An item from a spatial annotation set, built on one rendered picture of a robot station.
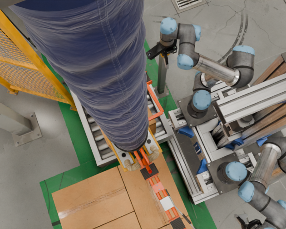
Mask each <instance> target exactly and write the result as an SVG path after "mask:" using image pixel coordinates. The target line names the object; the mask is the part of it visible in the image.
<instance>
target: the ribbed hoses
mask: <svg viewBox="0 0 286 229"><path fill-rule="evenodd" d="M150 150H151V151H152V152H153V154H152V155H150V156H148V157H147V158H148V159H149V161H150V162H151V161H153V160H155V159H156V158H157V157H158V156H159V151H158V149H157V147H156V146H154V145H151V146H150ZM124 165H125V167H126V168H127V169H128V170H129V171H135V170H137V169H139V168H140V167H141V165H140V163H139V162H137V163H135V164H133V165H131V163H130V160H129V159H126V160H125V161H124Z"/></svg>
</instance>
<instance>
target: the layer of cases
mask: <svg viewBox="0 0 286 229"><path fill-rule="evenodd" d="M151 162H152V163H154V164H155V166H156V167H157V169H158V171H159V173H158V178H159V179H160V181H161V183H162V185H163V187H164V189H167V191H168V193H169V194H170V197H171V199H172V200H173V202H174V204H175V206H176V207H177V208H178V209H179V210H180V211H181V213H183V214H185V215H186V217H187V218H188V219H189V220H190V217H189V216H188V213H187V210H186V208H185V205H184V203H183V201H182V198H181V196H180V194H179V191H178V189H177V187H176V185H175V182H174V180H173V178H172V175H171V173H170V171H169V168H168V166H167V163H166V161H165V159H164V156H163V154H162V152H161V153H159V156H158V157H157V158H156V159H155V160H153V161H151ZM140 168H141V167H140ZM140 168H139V169H137V170H135V171H127V172H124V171H123V169H122V167H121V165H118V166H116V167H113V168H111V169H108V170H106V171H104V172H102V173H99V174H97V175H94V176H92V177H89V178H87V179H84V180H82V181H80V182H77V183H75V184H73V185H70V186H68V187H65V188H63V189H60V190H58V191H56V192H53V193H52V197H53V200H54V204H55V206H56V210H57V213H58V216H59V219H60V222H61V225H62V229H173V228H172V226H171V224H170V223H169V222H168V221H169V220H170V219H169V218H168V216H167V214H166V212H165V210H164V209H163V207H162V205H161V204H160V201H159V199H158V197H157V195H156V194H155V192H154V190H153V188H152V186H151V184H150V182H149V181H147V180H145V179H144V177H143V175H142V174H141V172H140V170H141V169H140ZM176 211H177V213H178V214H179V216H180V218H181V219H182V221H183V223H184V225H185V227H186V229H193V228H192V226H191V225H190V224H189V223H188V222H187V221H186V220H185V219H184V217H183V216H182V215H181V214H180V213H179V212H178V210H177V209H176ZM190 221H191V220H190ZM191 224H192V223H191ZM192 225H193V224H192Z"/></svg>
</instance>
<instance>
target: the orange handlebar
mask: <svg viewBox="0 0 286 229"><path fill-rule="evenodd" d="M147 88H148V91H149V93H150V95H151V97H152V98H153V100H154V102H155V104H156V105H157V107H158V109H159V110H160V112H158V113H156V114H154V115H152V116H150V117H149V118H148V120H149V121H151V120H153V119H154V118H157V117H159V116H160V115H162V114H163V112H164V110H163V108H162V107H161V105H160V103H159V101H158V100H157V98H156V96H155V94H154V93H153V91H152V90H151V88H150V86H149V84H147ZM139 150H140V152H141V154H142V156H143V157H144V159H145V160H146V162H147V164H149V163H150V161H149V159H148V158H147V156H146V154H145V152H144V150H143V149H142V148H140V149H139ZM134 154H135V156H136V158H137V160H138V162H139V163H140V165H141V167H144V164H143V162H142V160H141V158H140V156H139V155H138V153H137V151H134ZM154 178H155V180H156V182H157V184H154V182H153V180H152V179H149V182H150V184H151V186H152V188H153V190H154V192H155V194H156V195H157V197H158V199H159V200H161V199H162V197H161V195H160V193H159V192H160V191H162V193H163V195H164V196H165V197H167V196H168V194H167V192H166V190H165V189H164V187H163V185H162V183H161V181H160V179H159V178H158V176H157V175H156V176H154ZM171 209H172V211H173V213H174V215H175V216H176V217H177V216H179V214H178V213H177V211H176V209H175V207H174V206H173V207H172V208H171ZM165 212H166V214H167V216H168V218H169V219H170V220H172V219H173V218H172V216H171V214H170V212H169V210H167V211H165Z"/></svg>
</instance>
